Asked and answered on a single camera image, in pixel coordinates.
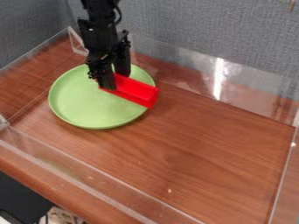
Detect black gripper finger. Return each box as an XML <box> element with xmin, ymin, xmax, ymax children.
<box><xmin>88</xmin><ymin>61</ymin><xmax>117</xmax><ymax>90</ymax></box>
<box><xmin>114</xmin><ymin>43</ymin><xmax>130</xmax><ymax>77</ymax></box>

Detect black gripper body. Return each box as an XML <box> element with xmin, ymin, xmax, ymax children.
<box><xmin>77</xmin><ymin>17</ymin><xmax>130</xmax><ymax>65</ymax></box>

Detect red plastic block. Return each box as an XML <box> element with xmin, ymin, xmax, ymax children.
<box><xmin>100</xmin><ymin>73</ymin><xmax>158</xmax><ymax>109</ymax></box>

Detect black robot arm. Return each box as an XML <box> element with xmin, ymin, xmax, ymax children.
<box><xmin>77</xmin><ymin>0</ymin><xmax>130</xmax><ymax>91</ymax></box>

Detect green round plate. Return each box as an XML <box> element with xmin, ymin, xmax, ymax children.
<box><xmin>48</xmin><ymin>65</ymin><xmax>148</xmax><ymax>130</ymax></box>

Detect black box under table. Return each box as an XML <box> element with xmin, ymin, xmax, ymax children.
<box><xmin>0</xmin><ymin>172</ymin><xmax>54</xmax><ymax>224</ymax></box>

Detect black cable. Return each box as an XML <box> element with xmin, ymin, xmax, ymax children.
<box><xmin>110</xmin><ymin>5</ymin><xmax>124</xmax><ymax>27</ymax></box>

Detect clear acrylic enclosure wall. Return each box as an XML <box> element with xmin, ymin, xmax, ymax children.
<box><xmin>0</xmin><ymin>29</ymin><xmax>299</xmax><ymax>224</ymax></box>

